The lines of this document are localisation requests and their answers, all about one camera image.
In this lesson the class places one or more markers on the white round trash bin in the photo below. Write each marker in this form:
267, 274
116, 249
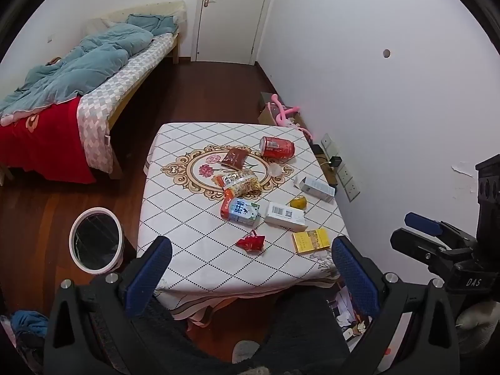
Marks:
95, 268

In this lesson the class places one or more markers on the yellow-green citrus fruit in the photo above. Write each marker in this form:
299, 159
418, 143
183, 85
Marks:
298, 202

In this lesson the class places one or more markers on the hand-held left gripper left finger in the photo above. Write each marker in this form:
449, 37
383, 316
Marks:
150, 277

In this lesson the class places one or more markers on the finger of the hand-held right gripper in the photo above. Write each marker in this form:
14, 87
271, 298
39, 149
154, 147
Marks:
418, 248
424, 222

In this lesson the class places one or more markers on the white and blue long box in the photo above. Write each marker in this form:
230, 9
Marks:
318, 189

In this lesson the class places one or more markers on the blue and white milk carton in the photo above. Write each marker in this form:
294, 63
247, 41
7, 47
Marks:
240, 211

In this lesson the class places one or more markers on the red blanket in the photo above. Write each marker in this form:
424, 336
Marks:
43, 144

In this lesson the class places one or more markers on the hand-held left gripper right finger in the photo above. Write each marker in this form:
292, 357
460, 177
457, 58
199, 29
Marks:
353, 277

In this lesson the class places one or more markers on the yellow cardboard box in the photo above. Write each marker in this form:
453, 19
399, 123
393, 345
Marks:
310, 241

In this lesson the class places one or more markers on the grey slipper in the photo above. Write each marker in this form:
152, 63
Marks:
246, 351

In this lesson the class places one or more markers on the paper clutter pile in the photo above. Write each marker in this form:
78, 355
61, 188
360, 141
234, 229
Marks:
351, 326

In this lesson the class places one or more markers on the crumpled red wrapper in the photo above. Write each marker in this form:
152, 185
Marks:
252, 242

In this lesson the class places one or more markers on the brown cardboard box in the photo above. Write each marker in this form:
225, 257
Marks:
267, 115

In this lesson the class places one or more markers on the grey checkered bed sheet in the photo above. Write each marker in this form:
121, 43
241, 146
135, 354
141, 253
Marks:
117, 82

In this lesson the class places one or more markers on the brown sauce sachet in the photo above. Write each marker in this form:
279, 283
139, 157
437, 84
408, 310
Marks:
233, 159

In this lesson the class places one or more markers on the white cardboard box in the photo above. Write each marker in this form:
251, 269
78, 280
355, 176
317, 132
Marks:
285, 215

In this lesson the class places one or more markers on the small translucent plastic cup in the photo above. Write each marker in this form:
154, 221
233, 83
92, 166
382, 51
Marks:
274, 170

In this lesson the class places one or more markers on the white door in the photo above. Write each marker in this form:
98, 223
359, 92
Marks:
230, 15

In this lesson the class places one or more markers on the white diamond-pattern tablecloth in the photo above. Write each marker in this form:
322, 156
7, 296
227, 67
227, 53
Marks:
187, 211

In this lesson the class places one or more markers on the pink plastic toy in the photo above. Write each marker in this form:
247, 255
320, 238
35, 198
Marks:
280, 113

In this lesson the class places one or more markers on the person's right hand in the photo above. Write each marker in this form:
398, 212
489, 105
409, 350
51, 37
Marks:
478, 320

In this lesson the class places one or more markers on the dark clothes pile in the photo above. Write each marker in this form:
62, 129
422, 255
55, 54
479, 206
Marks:
23, 349

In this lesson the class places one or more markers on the blue cloth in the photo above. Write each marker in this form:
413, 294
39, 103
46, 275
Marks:
27, 320

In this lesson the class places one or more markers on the person's dark trousers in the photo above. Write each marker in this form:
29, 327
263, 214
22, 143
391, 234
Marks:
304, 320

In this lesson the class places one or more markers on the light blue duvet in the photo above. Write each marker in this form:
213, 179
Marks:
78, 70

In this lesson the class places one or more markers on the black charger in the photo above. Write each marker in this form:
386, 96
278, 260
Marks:
335, 161

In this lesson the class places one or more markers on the clear peanut snack packet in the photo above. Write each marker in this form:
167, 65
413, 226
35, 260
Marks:
240, 183

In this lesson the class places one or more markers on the white wall socket plate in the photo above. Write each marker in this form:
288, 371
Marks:
336, 151
352, 191
326, 140
345, 172

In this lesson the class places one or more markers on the red drink can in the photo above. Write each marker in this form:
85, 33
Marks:
277, 147

